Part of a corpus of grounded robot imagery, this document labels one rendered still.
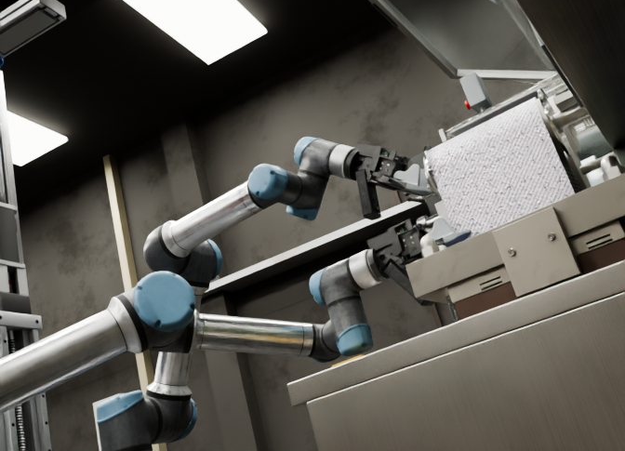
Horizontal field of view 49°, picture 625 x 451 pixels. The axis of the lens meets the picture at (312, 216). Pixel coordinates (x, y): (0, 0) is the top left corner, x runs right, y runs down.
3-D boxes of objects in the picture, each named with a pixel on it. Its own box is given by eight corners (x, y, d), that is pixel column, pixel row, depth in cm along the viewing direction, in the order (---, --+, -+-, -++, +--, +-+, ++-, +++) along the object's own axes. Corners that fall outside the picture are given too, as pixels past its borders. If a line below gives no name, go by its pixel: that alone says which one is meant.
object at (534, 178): (470, 273, 132) (439, 189, 138) (590, 226, 122) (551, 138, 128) (469, 273, 131) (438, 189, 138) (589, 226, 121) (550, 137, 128)
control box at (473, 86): (473, 116, 207) (462, 88, 210) (493, 106, 204) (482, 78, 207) (465, 109, 201) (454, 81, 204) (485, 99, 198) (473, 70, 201)
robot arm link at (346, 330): (361, 357, 149) (348, 309, 153) (382, 343, 140) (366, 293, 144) (328, 364, 146) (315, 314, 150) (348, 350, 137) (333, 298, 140)
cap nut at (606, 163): (607, 189, 107) (596, 164, 109) (631, 179, 105) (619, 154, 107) (604, 184, 104) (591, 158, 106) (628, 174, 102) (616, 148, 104)
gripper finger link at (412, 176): (433, 167, 143) (396, 158, 148) (424, 194, 143) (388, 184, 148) (439, 171, 145) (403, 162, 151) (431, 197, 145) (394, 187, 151)
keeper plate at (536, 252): (520, 298, 106) (495, 233, 110) (583, 274, 102) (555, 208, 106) (515, 297, 104) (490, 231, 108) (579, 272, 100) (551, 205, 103)
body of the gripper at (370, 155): (398, 150, 148) (352, 139, 154) (386, 188, 148) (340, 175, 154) (413, 159, 154) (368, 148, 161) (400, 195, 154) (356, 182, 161)
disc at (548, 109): (576, 165, 138) (549, 103, 143) (578, 164, 138) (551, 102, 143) (559, 146, 125) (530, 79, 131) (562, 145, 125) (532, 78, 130)
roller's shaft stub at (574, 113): (563, 135, 135) (554, 115, 137) (598, 118, 132) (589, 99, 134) (558, 128, 131) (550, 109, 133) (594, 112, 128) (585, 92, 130)
